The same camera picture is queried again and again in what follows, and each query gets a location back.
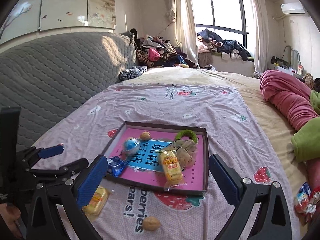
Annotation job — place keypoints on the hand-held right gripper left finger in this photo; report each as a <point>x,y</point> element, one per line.
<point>92,180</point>

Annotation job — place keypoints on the pink book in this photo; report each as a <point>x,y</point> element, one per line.
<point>145,177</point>

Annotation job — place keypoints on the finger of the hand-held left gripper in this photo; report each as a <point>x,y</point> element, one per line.
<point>51,151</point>
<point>72,167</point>

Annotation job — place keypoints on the clothes on window bench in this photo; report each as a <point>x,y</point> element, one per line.
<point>225,45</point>

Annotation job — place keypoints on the dark patterned cloth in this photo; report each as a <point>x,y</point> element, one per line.
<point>132,73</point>

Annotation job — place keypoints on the pile of clothes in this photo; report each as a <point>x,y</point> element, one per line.
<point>162,52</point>

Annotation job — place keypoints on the pink blanket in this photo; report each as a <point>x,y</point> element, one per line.
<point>287,95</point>

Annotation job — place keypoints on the black framed window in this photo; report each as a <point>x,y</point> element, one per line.
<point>225,10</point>

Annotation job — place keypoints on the beige bed sheet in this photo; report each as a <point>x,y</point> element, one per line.
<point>262,115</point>

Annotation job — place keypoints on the grey quilted headboard cover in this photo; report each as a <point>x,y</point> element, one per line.
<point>62,67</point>

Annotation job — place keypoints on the blue snack packet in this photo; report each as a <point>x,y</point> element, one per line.
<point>116,166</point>

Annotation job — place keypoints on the black bag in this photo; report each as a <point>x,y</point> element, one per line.
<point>278,60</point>

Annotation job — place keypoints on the yellow snack packet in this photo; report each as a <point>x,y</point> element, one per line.
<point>97,200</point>
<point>171,170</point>

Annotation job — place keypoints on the painted wall panels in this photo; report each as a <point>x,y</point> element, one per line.
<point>75,2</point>

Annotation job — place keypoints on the pink strawberry printed sheet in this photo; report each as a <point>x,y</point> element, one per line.
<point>162,105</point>

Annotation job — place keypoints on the walnut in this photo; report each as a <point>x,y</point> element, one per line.
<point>151,223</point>
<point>145,135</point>

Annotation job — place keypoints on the colourful candy wrapper pile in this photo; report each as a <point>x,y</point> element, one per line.
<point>305,200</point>

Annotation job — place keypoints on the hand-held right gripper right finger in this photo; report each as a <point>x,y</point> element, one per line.
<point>223,180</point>

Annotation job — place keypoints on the beige window bench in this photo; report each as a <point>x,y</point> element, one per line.
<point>230,66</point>

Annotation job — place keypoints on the pink book tray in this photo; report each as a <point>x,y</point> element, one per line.
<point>162,126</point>

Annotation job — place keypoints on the beige mesh scrunchie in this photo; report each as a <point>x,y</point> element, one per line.
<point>187,152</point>

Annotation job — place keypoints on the person's left hand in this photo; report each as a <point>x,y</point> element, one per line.
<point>10,212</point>

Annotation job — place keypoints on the green blanket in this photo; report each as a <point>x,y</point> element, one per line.
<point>305,142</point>

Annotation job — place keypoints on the cream curtain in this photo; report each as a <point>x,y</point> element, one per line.
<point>260,30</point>
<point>183,17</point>

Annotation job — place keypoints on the white air conditioner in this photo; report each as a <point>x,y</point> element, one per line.
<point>292,8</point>

